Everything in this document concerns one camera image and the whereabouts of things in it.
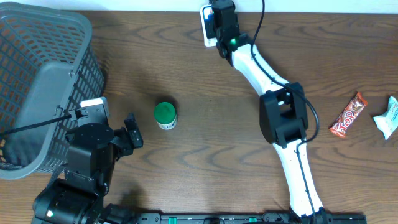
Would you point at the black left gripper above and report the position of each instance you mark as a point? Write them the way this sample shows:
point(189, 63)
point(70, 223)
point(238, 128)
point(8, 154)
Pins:
point(128, 143)

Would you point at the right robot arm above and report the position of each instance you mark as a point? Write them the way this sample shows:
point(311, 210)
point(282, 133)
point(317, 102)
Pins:
point(283, 107)

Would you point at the green lid white jar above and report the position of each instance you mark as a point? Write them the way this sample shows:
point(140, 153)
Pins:
point(165, 115)

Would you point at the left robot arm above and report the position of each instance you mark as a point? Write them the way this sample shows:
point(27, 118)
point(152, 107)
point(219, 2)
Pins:
point(75, 193)

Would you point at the orange snack packet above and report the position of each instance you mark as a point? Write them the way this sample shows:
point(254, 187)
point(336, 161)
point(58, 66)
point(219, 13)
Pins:
point(207, 14)

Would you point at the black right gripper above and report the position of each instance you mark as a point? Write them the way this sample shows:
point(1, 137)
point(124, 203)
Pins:
point(236, 17)

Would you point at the red chocolate bar wrapper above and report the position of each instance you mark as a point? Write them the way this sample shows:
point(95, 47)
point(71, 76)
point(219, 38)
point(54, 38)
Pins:
point(348, 115)

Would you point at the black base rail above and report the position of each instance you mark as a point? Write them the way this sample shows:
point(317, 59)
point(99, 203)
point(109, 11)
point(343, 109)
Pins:
point(270, 217)

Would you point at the teal white tissue pack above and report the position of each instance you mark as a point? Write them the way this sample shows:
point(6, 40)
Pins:
point(387, 122)

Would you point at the grey plastic mesh basket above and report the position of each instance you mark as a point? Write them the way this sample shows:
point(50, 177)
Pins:
point(47, 69)

